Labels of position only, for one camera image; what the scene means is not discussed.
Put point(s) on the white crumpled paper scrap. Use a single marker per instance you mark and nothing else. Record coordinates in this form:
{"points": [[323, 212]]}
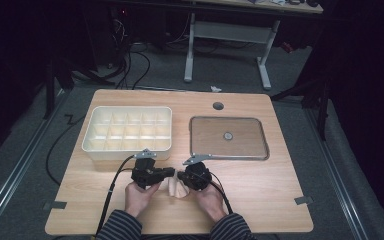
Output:
{"points": [[215, 89]]}

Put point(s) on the cream divided storage box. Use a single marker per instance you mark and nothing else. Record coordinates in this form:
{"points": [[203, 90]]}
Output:
{"points": [[126, 133]]}

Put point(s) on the person's left hand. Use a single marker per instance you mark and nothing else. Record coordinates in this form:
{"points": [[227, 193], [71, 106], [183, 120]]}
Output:
{"points": [[140, 200]]}

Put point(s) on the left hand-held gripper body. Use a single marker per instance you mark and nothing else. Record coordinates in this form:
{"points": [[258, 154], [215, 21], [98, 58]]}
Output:
{"points": [[145, 173]]}

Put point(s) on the person's right hand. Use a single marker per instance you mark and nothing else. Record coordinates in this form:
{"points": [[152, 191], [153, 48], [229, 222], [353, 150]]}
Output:
{"points": [[210, 201]]}

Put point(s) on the red object on floor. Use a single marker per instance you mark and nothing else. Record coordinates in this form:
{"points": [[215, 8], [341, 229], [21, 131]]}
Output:
{"points": [[287, 47]]}

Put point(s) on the clear lid with round knob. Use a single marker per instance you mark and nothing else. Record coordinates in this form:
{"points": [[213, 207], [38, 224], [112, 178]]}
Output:
{"points": [[228, 138]]}

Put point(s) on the wooden desk with white legs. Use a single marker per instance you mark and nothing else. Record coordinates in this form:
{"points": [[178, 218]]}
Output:
{"points": [[233, 31]]}

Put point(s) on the dark round table grommet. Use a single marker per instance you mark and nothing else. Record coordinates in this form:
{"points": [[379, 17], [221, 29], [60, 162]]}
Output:
{"points": [[218, 106]]}

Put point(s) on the pink sock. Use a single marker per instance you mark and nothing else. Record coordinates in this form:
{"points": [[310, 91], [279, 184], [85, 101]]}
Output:
{"points": [[178, 190]]}

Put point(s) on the metal floor rail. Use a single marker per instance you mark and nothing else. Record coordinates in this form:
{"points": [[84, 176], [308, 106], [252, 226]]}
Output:
{"points": [[16, 166], [340, 176]]}

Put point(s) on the grey tape strip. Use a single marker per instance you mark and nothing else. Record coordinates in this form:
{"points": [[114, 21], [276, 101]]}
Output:
{"points": [[304, 200], [55, 205]]}

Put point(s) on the black metal stand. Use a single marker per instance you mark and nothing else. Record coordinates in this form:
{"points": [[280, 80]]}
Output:
{"points": [[321, 110], [49, 90]]}

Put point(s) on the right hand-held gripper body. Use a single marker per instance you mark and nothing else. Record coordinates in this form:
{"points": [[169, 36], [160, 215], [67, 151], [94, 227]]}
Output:
{"points": [[198, 176]]}

